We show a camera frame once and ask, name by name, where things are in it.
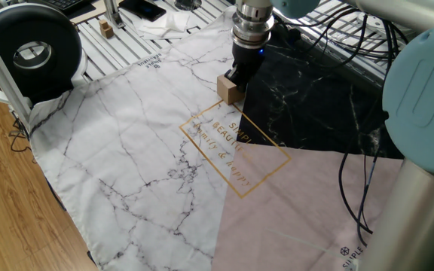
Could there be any marble pink black printed cloth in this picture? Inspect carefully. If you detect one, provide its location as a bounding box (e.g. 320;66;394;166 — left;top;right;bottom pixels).
28;5;405;271

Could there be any white crumpled tissue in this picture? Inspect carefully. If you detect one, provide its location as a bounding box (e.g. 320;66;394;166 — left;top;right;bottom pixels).
137;11;207;41

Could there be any black smartphone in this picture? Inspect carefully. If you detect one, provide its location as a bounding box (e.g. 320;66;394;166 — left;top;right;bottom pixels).
118;0;167;23

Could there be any brown wooden board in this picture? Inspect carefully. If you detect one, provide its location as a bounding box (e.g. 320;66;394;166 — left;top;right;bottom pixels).
68;0;108;25

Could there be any black hanging arm cable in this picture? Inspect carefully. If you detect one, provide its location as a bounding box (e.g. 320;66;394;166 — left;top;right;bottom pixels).
337;145;374;236

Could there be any small wooden cube block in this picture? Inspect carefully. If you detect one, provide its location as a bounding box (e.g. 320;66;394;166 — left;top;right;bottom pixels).
216;74;246;106

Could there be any thin black floor cable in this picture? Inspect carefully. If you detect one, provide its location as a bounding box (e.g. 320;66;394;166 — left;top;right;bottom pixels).
8;108;38;165

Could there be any black round ring device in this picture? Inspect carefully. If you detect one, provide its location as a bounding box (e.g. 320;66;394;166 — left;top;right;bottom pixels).
0;2;89;105

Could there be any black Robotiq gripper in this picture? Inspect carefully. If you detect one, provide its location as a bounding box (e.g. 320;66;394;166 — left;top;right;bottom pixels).
224;38;267;94

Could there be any grey hanging arm cable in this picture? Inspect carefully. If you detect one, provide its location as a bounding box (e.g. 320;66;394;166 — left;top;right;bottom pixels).
356;152;379;248

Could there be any black keyboard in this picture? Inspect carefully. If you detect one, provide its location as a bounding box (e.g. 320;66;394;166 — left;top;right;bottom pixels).
41;0;85;11

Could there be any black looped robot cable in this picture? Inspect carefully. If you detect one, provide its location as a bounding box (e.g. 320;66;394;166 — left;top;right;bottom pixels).
273;7;410;71

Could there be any metal stand post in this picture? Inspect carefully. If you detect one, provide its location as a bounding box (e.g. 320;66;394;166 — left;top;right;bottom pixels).
102;0;126;29

